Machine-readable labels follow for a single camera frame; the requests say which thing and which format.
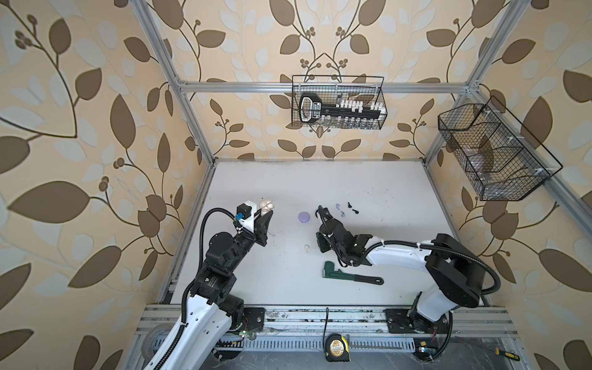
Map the white earbud charging case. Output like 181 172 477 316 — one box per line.
259 200 274 216

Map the purple round charging case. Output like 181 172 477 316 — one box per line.
298 211 311 224

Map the purple earbud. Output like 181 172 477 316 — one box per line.
335 203 345 217

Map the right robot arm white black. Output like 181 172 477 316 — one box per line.
315 206 501 333

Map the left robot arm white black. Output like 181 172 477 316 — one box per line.
145 201 274 369

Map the green black pipe wrench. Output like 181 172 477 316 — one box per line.
322 261 385 285

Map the yellow black tape measure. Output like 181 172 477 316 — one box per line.
324 333 351 362

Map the black socket set holder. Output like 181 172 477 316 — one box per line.
296 92 387 125

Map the clear tape roll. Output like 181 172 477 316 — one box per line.
141 324 173 362

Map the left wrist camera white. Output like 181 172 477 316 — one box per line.
233 201 258 233

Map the back wire basket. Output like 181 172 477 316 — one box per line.
291 74 388 130

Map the wire basket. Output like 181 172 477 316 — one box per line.
438 96 564 201
291 74 388 130

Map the right wire basket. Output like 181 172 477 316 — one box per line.
438 96 564 201

